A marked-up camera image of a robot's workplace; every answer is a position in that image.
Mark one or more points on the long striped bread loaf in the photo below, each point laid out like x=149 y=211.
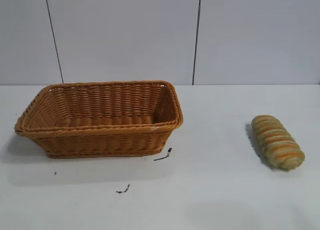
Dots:
x=275 y=142

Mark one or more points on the brown woven wicker basket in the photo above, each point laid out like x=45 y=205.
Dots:
x=100 y=140

